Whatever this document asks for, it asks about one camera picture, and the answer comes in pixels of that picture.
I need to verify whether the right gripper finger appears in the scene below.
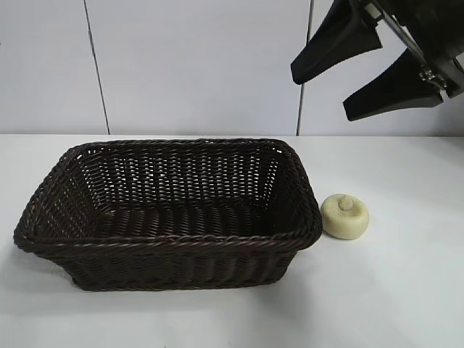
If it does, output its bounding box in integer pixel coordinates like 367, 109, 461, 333
342, 50, 446, 123
290, 0, 384, 86

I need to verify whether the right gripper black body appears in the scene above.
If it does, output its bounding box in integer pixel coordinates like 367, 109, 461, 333
362, 0, 464, 99

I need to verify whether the dark brown woven wicker basket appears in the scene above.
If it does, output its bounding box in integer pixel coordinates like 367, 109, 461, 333
13, 138, 323, 292

